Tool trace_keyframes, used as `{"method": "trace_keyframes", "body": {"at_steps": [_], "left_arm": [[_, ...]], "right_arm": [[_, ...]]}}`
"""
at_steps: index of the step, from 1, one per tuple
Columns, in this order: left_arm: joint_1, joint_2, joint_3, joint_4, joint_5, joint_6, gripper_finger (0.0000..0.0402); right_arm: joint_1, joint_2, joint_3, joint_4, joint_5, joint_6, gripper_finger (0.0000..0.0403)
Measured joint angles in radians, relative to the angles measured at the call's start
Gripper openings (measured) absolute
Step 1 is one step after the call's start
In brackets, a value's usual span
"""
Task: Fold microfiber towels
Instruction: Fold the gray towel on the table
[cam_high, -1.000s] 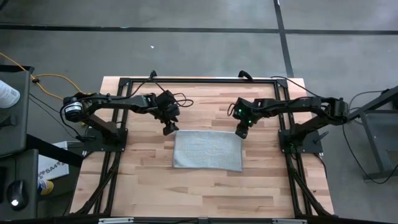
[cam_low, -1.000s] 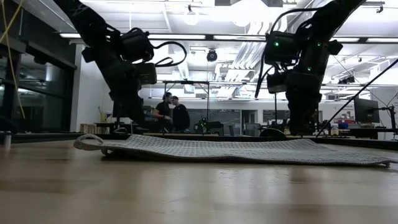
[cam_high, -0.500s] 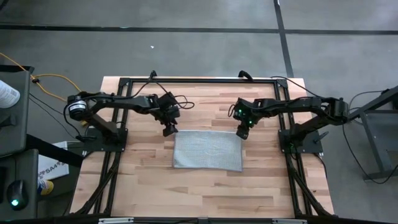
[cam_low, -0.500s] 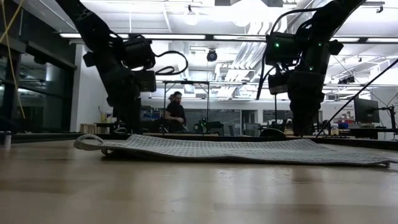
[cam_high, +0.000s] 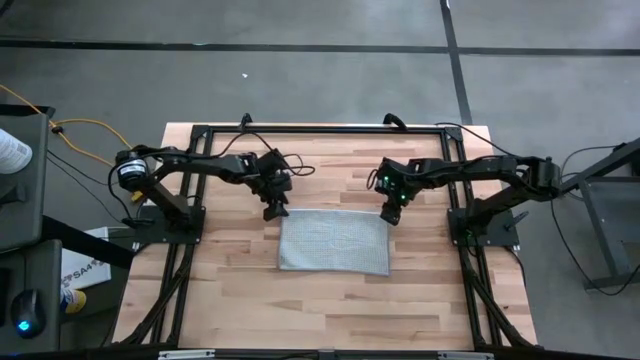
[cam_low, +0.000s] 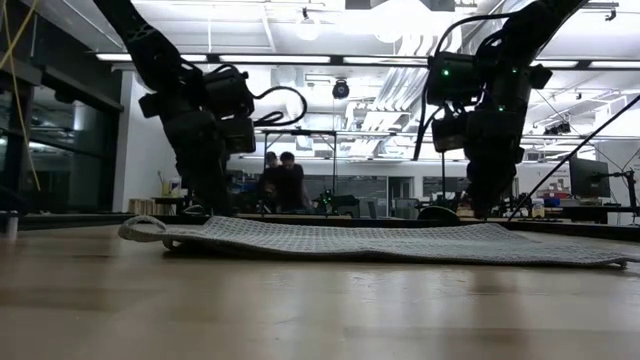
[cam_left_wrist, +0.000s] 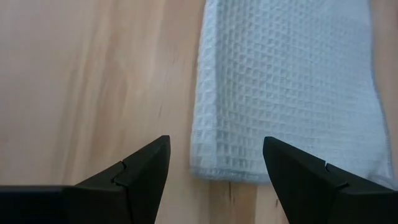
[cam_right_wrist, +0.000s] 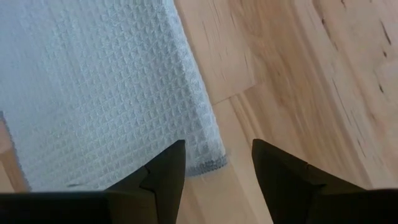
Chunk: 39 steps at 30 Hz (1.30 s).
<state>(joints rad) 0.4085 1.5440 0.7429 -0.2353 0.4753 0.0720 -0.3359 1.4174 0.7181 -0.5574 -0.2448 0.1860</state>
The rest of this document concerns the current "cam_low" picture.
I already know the dark wall board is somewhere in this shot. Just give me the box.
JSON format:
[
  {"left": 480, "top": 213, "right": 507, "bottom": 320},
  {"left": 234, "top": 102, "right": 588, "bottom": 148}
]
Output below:
[{"left": 422, "top": 175, "right": 471, "bottom": 199}]

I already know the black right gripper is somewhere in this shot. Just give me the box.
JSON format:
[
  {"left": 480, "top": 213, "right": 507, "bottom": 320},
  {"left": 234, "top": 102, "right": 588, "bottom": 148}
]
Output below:
[{"left": 463, "top": 108, "right": 525, "bottom": 220}]

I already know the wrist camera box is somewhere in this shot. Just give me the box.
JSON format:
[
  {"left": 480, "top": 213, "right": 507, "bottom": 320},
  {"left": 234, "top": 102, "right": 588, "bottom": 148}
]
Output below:
[
  {"left": 221, "top": 116, "right": 257, "bottom": 155},
  {"left": 431, "top": 116, "right": 470, "bottom": 154}
]

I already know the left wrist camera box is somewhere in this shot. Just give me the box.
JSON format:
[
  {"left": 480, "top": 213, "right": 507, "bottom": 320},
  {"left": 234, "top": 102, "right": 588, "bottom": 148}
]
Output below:
[{"left": 221, "top": 116, "right": 257, "bottom": 155}]

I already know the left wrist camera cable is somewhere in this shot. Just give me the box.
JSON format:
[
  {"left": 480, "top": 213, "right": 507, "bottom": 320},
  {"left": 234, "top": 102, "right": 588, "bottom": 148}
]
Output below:
[{"left": 252, "top": 85, "right": 309, "bottom": 128}]

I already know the black computer monitor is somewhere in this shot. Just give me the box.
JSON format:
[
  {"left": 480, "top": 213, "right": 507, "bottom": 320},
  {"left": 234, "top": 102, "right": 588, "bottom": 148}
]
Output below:
[{"left": 568, "top": 156, "right": 612, "bottom": 199}]

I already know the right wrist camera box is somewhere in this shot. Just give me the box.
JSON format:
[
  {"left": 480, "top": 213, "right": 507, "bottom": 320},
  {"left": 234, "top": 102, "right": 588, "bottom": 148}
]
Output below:
[{"left": 431, "top": 116, "right": 470, "bottom": 154}]

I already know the small black ceiling lamp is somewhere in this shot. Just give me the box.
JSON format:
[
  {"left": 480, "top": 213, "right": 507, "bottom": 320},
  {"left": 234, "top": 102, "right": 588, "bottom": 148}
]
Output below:
[{"left": 543, "top": 121, "right": 572, "bottom": 137}]

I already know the long black cable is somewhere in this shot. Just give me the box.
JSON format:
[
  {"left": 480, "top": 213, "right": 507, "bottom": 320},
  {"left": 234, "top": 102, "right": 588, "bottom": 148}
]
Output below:
[{"left": 507, "top": 93, "right": 640, "bottom": 222}]

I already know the small grey post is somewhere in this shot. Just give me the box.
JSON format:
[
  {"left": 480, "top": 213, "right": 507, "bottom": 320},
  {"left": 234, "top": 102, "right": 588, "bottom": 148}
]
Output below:
[{"left": 3, "top": 210, "right": 20, "bottom": 239}]

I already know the background robot with green lights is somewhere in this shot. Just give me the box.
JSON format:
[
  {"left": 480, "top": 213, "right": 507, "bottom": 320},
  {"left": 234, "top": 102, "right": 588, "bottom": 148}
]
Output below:
[{"left": 313, "top": 187, "right": 362, "bottom": 217}]

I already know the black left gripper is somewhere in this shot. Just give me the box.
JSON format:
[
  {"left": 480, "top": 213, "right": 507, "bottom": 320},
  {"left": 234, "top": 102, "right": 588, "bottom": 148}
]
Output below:
[{"left": 162, "top": 107, "right": 235, "bottom": 217}]

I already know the person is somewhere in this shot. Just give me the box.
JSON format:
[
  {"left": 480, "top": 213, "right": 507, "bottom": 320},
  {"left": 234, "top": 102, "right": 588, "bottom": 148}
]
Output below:
[
  {"left": 272, "top": 151, "right": 312, "bottom": 214},
  {"left": 257, "top": 151, "right": 281, "bottom": 214}
]

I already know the wooden crate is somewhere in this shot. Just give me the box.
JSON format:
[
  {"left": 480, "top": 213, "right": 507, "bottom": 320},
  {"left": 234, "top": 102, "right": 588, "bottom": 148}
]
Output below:
[{"left": 128, "top": 198, "right": 162, "bottom": 216}]

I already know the black aluminium table frame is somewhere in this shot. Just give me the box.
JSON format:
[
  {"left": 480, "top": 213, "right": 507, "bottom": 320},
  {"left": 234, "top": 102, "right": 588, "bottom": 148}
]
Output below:
[{"left": 17, "top": 212, "right": 640, "bottom": 242}]

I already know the grey microfiber waffle towel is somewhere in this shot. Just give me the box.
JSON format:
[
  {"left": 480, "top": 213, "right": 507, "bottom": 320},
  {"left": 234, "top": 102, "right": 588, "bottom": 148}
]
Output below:
[{"left": 117, "top": 214, "right": 630, "bottom": 269}]

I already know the yellow extension cable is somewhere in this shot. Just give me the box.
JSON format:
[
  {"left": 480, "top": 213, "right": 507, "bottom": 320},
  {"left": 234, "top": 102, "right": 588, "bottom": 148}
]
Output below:
[
  {"left": 0, "top": 0, "right": 40, "bottom": 70},
  {"left": 1, "top": 0, "right": 42, "bottom": 192}
]

